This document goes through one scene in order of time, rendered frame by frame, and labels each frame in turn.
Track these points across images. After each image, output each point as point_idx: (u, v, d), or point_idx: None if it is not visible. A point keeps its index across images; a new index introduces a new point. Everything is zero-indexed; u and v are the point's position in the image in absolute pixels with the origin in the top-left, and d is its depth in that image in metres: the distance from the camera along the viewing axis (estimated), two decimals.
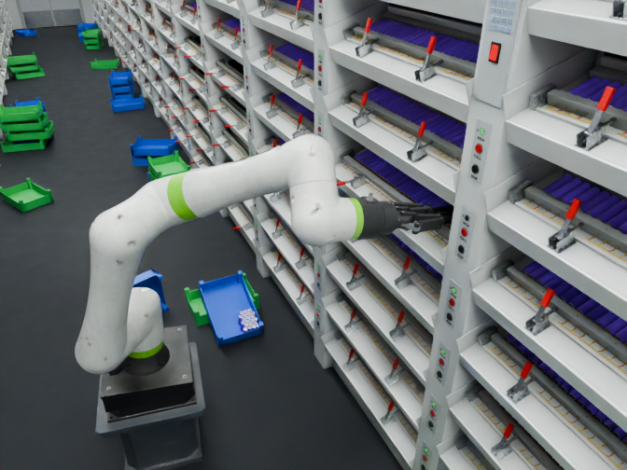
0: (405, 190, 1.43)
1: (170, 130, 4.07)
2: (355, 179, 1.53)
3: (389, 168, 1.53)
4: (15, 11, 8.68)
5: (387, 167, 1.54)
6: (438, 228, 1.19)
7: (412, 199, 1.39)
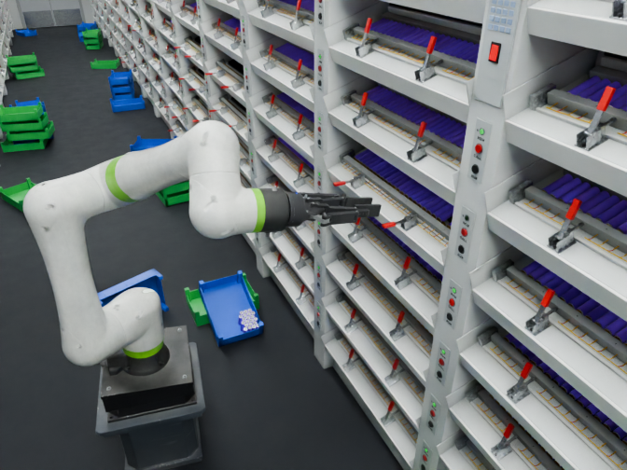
0: (405, 190, 1.43)
1: (170, 130, 4.07)
2: (355, 179, 1.53)
3: (389, 168, 1.53)
4: (15, 11, 8.68)
5: (387, 167, 1.54)
6: (332, 193, 1.22)
7: (412, 199, 1.39)
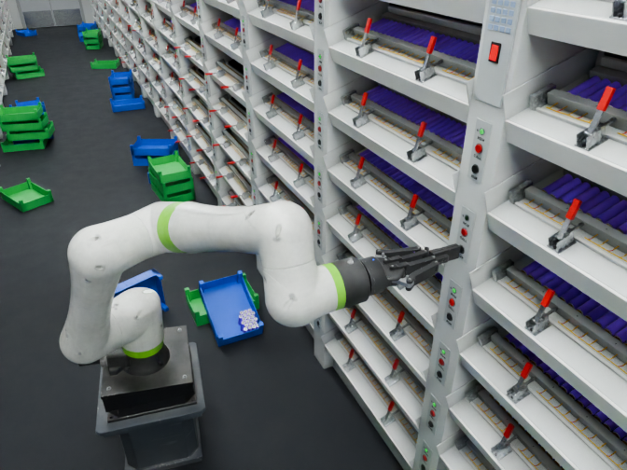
0: (410, 187, 1.43)
1: (170, 130, 4.07)
2: (357, 179, 1.54)
3: (394, 165, 1.53)
4: (15, 11, 8.68)
5: (392, 164, 1.55)
6: (413, 246, 1.11)
7: (417, 196, 1.40)
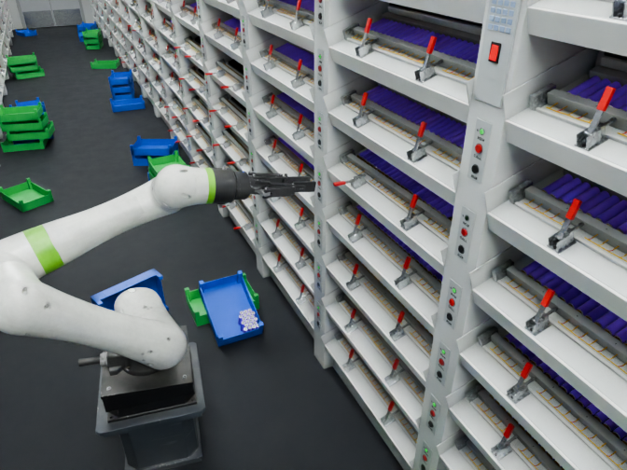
0: (410, 187, 1.43)
1: (170, 130, 4.07)
2: (355, 179, 1.53)
3: (394, 165, 1.53)
4: (15, 11, 8.68)
5: (392, 164, 1.55)
6: (277, 173, 1.47)
7: (417, 196, 1.40)
